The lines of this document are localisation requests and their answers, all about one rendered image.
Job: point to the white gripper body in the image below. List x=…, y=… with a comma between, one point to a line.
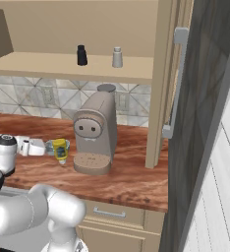
x=37, y=147

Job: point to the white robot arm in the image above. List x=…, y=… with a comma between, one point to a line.
x=12, y=210

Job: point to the taupe coffee machine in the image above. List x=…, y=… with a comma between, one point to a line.
x=97, y=131

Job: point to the black pepper shaker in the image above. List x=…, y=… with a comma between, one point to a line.
x=82, y=55

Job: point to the beige drawer front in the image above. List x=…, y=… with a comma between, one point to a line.
x=133, y=215

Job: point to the beige lower cupboard door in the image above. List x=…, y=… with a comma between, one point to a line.
x=113, y=238

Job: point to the grey salt shaker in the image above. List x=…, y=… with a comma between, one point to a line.
x=117, y=58

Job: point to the white panelled tall unit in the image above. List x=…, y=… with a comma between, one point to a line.
x=221, y=170

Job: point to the grey wall outlet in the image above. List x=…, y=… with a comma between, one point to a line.
x=123, y=101
x=48, y=95

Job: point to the beige wall cabinet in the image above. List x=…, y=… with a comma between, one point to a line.
x=87, y=29

